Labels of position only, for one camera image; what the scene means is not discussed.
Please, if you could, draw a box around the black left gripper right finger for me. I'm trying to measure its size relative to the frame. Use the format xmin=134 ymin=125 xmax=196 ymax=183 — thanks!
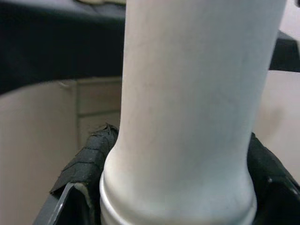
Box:
xmin=246 ymin=132 xmax=300 ymax=225

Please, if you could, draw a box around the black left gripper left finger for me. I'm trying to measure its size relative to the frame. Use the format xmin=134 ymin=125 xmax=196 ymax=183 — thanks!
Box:
xmin=34 ymin=124 xmax=119 ymax=225

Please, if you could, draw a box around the white plastic table leg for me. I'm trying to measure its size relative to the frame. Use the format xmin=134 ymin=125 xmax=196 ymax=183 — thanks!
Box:
xmin=99 ymin=0 xmax=293 ymax=225

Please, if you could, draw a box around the black tablecloth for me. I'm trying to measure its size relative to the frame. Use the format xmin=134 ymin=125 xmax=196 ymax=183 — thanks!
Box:
xmin=0 ymin=0 xmax=300 ymax=96

